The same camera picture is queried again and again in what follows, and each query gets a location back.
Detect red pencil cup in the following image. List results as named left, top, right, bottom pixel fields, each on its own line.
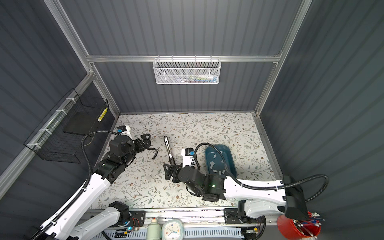
left=277, top=212, right=325, bottom=240

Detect white wire mesh basket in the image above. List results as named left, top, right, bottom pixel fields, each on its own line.
left=153, top=57, right=222, bottom=85

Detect black notebook in basket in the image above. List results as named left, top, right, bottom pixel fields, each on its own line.
left=63, top=113, right=101, bottom=136

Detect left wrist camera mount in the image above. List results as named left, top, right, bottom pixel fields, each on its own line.
left=117, top=125, right=133, bottom=139

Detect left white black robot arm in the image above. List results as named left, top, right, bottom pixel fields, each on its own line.
left=30, top=126, right=152, bottom=240

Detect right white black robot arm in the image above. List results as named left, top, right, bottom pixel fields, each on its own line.
left=163, top=144, right=329, bottom=221

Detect pale green glue bottle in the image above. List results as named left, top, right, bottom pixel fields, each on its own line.
left=146, top=218, right=162, bottom=240

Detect yellow marker in basket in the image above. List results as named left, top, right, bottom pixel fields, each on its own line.
left=97, top=107, right=109, bottom=122

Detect black wire basket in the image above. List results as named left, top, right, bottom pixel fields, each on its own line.
left=24, top=91, right=109, bottom=164

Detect mint analog clock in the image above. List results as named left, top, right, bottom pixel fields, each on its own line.
left=161, top=219, right=185, bottom=240

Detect black pliers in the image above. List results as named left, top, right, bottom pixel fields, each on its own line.
left=147, top=148, right=160, bottom=160

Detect teal plastic tray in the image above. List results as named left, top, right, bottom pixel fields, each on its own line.
left=205, top=145, right=237, bottom=177

